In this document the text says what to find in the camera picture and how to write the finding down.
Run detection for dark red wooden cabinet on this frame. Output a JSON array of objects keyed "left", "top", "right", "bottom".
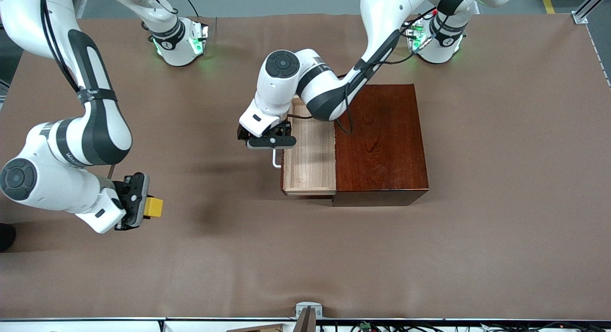
[{"left": 331, "top": 84, "right": 429, "bottom": 207}]

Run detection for brown cardboard piece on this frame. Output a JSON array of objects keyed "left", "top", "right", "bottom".
[{"left": 225, "top": 323, "right": 287, "bottom": 332}]

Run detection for black round object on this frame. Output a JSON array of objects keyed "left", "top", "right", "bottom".
[{"left": 0, "top": 223, "right": 17, "bottom": 253}]

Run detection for brown table mat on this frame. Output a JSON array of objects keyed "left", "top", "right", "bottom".
[{"left": 0, "top": 13, "right": 611, "bottom": 321}]

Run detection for tangled black cables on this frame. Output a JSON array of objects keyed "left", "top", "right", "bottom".
[{"left": 348, "top": 321, "right": 611, "bottom": 332}]

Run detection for wooden drawer with white handle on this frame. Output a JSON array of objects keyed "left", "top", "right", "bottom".
[{"left": 272, "top": 96, "right": 337, "bottom": 199}]

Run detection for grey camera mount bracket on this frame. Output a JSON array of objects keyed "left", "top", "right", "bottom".
[{"left": 295, "top": 301, "right": 324, "bottom": 332}]

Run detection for yellow wooden block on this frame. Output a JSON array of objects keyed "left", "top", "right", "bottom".
[{"left": 144, "top": 196, "right": 164, "bottom": 219}]

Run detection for aluminium frame profile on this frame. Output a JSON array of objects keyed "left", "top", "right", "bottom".
[{"left": 572, "top": 0, "right": 611, "bottom": 25}]

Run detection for black arm base cable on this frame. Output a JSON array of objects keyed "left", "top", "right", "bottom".
[{"left": 141, "top": 0, "right": 200, "bottom": 18}]

